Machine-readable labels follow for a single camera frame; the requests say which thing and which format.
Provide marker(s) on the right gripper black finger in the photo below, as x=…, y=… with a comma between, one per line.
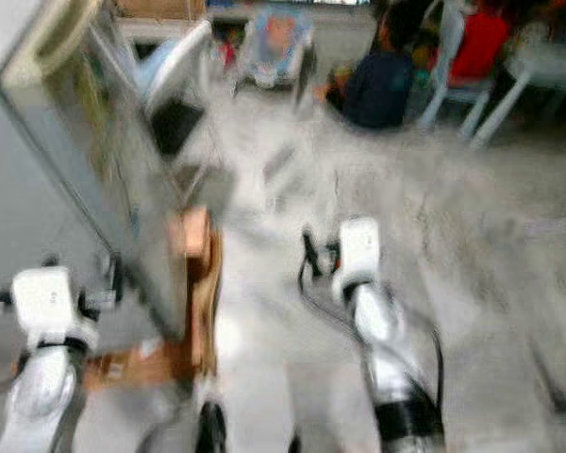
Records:
x=308, y=255

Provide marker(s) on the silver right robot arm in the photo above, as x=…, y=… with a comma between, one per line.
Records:
x=379, y=330

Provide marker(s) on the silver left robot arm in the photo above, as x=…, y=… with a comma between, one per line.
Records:
x=42, y=396

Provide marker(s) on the grey fridge door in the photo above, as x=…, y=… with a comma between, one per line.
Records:
x=75, y=170

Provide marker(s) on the brown wooden pallet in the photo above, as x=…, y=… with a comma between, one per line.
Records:
x=203, y=283

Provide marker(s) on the person in dark blue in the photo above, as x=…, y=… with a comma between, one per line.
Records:
x=377, y=90

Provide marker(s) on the silver left robot leg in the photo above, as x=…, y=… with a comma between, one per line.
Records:
x=208, y=429

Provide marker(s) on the colourful baby bouncer seat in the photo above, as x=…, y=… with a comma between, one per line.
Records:
x=278, y=45

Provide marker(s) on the white plastic chair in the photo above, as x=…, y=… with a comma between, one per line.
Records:
x=457, y=92

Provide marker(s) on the person in red shirt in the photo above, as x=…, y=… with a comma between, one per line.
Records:
x=481, y=42

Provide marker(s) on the white table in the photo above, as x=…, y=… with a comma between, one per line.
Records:
x=542, y=66

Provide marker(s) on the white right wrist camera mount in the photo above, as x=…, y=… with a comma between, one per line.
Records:
x=358, y=250

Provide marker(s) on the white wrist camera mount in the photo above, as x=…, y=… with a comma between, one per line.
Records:
x=47, y=302
x=358, y=250

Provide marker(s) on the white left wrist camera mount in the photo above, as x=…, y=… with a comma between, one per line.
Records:
x=47, y=302

